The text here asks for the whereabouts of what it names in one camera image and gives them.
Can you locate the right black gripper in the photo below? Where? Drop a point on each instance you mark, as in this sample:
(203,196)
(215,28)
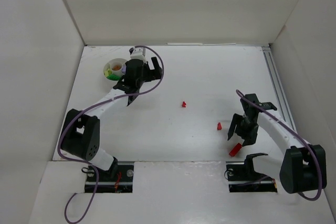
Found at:
(244,128)

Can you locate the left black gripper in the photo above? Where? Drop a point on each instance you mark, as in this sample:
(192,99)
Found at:
(126,86)

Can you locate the red lego brick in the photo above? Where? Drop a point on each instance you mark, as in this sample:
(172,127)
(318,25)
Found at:
(235,150)

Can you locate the purple lego assembly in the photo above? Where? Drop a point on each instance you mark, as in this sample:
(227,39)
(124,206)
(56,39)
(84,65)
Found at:
(123,70)

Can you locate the dark green lego plate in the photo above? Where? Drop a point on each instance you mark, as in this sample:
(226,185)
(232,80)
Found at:
(113,77)

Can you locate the pale yellow-green lego piece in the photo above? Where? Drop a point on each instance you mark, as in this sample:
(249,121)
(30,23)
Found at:
(107,72)

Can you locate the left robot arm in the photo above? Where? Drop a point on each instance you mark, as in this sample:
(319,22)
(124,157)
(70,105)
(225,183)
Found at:
(80,136)

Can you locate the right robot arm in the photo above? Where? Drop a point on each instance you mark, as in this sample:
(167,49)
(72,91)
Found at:
(302,169)

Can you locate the red lego slope piece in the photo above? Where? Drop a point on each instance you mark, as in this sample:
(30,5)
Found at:
(219,126)

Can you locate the white round divided container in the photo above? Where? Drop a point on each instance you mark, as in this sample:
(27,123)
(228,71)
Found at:
(108,66)

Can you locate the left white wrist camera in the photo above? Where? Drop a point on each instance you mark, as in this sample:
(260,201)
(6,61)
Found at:
(138,53)

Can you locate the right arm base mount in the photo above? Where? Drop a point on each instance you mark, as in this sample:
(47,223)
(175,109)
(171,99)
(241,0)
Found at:
(242,178)

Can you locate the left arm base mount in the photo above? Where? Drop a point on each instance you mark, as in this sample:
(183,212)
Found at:
(121,182)

